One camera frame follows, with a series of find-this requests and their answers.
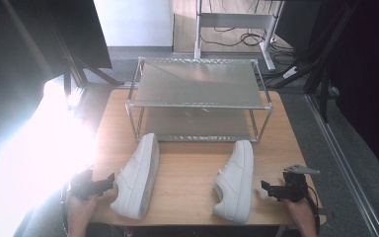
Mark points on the dark curtain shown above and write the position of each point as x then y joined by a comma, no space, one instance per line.
371,85
26,46

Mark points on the metal two-tier shoe rack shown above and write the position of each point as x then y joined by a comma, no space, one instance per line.
199,84

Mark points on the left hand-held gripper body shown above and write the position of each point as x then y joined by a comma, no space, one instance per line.
81,186

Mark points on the white sneaker shoe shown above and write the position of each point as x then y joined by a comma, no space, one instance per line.
138,181
236,182

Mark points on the person's grey trouser leg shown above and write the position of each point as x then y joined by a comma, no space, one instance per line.
36,222

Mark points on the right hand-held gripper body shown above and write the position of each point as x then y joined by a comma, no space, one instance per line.
293,187

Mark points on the aluminium floor rail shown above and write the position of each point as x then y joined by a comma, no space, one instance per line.
342,164

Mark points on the white metal desk frame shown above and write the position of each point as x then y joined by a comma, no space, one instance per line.
235,20

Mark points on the black metal stand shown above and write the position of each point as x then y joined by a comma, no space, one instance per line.
76,74
323,82

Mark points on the white power strip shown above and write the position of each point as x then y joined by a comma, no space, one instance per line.
290,72

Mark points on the person's right hand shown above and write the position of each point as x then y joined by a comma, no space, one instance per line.
301,215

